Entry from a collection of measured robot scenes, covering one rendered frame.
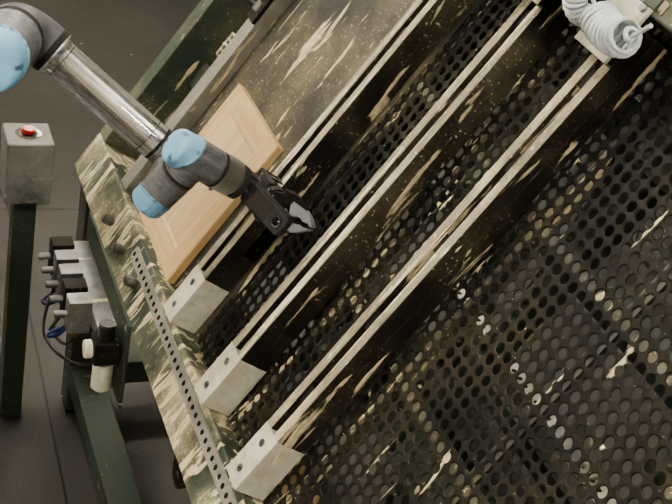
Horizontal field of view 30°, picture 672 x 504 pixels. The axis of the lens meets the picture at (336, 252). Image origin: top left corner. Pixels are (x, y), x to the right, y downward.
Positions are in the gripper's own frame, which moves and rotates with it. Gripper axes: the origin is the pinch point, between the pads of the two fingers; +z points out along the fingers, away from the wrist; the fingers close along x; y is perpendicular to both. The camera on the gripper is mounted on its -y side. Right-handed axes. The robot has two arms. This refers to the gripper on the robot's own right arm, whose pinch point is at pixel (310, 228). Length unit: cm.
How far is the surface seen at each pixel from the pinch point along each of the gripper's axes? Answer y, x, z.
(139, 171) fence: 69, 32, -1
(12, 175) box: 86, 56, -20
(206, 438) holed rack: -23.6, 40.2, -3.2
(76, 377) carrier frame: 84, 102, 32
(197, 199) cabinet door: 42.3, 21.6, 0.8
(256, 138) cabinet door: 38.7, 0.7, 0.4
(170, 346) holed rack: 6.1, 40.7, -3.2
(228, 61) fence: 69, -4, -1
